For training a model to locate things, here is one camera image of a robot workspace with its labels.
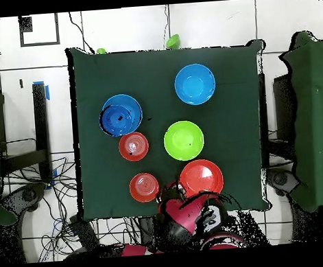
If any green bowl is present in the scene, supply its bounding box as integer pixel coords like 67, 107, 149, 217
163, 33, 181, 50
162, 119, 206, 163

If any orange bowl with ringed bottom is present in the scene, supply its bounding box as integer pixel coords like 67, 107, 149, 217
117, 130, 151, 163

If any small dark blue bowl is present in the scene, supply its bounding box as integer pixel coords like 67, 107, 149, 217
98, 103, 134, 139

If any small plain orange bowl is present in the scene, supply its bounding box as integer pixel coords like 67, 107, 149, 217
127, 171, 160, 205

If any large orange bowl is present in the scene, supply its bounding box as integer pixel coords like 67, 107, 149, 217
177, 157, 225, 200

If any large blue bowl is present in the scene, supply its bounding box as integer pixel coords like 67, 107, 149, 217
173, 62, 218, 107
100, 92, 144, 137

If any black power strip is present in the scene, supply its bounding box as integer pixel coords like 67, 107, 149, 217
69, 214, 101, 252

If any grey chair base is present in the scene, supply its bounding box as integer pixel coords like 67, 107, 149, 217
265, 165, 301, 198

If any green bowl on floor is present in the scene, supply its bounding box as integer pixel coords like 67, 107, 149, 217
163, 33, 181, 50

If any black metal stand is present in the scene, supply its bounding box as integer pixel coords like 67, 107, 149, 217
0, 82, 54, 187

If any black chair base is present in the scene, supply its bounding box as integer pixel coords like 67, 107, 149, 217
1, 181, 49, 220

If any blue tape strip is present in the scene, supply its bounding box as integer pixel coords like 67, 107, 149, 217
32, 80, 51, 102

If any tangle of black floor cables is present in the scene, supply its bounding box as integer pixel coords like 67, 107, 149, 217
1, 151, 143, 265

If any dark square floor frame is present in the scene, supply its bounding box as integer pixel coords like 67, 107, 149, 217
18, 12, 61, 48

